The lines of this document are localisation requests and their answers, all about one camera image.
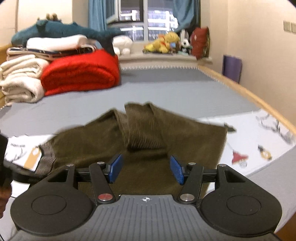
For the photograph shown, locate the yellow bear plush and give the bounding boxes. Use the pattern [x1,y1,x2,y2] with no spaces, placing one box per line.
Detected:
[142,32,180,54]

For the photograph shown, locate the olive corduroy pants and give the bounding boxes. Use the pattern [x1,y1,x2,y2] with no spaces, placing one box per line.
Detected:
[33,103,227,196]

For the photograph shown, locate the panda plush toy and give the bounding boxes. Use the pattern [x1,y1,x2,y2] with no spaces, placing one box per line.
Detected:
[181,39,192,55]

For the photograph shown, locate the blue right curtain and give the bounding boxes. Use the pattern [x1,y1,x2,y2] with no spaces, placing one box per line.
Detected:
[173,0,201,33]

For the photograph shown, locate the blue curtain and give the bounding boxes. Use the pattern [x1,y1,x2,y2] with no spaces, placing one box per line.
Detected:
[88,0,107,31]
[173,0,201,33]

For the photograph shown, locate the blue left curtain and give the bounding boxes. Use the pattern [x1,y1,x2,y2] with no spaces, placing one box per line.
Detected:
[88,0,107,31]

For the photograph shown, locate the teal shark plush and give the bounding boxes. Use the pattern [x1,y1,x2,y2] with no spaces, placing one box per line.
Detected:
[11,20,124,56]

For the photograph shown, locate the cream folded blanket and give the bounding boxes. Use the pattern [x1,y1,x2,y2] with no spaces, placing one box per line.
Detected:
[1,54,49,106]

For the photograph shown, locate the striped folded cloth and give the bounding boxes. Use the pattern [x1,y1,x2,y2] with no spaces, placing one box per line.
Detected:
[6,45,97,61]

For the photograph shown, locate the printed white bed sheet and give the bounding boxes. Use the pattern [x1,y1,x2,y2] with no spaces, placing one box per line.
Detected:
[4,110,295,175]

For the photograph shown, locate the dark red cushion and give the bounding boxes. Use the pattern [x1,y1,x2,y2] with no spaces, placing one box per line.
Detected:
[190,27,210,60]

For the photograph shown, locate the white plush toy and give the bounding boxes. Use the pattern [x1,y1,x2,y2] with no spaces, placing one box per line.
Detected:
[112,35,133,56]

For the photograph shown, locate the grey bed mattress cover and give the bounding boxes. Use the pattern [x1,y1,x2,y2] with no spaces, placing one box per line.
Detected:
[1,67,295,240]

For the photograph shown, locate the white folded cloth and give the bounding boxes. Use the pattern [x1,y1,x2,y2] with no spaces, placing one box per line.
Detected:
[26,35,96,51]

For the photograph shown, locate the red folded blanket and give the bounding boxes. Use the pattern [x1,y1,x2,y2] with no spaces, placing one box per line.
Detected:
[40,49,120,96]

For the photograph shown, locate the window with frame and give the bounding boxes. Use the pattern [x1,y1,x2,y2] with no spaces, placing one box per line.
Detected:
[106,0,178,42]

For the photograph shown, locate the wall light switch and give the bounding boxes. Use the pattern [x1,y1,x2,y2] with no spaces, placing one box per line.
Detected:
[283,21,291,32]

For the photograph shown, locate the person's left hand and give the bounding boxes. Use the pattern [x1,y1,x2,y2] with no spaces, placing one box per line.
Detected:
[0,185,12,219]

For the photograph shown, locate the purple rolled mat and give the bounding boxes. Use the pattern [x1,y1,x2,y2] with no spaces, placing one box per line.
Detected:
[222,55,242,83]

